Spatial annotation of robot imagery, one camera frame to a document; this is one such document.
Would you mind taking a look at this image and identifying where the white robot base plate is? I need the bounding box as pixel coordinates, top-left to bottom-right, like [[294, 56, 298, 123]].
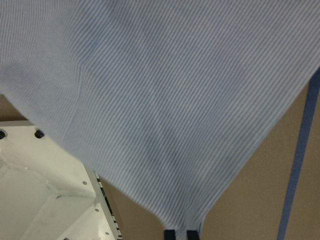
[[0, 120, 123, 240]]

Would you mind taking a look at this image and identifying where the light blue striped shirt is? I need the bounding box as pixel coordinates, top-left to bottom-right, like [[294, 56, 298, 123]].
[[0, 0, 320, 233]]

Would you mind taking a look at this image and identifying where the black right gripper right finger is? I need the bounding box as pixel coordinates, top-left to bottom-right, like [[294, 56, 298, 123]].
[[186, 230, 200, 240]]

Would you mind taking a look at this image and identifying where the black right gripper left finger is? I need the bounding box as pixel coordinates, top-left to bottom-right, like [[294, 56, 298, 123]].
[[163, 229, 176, 240]]

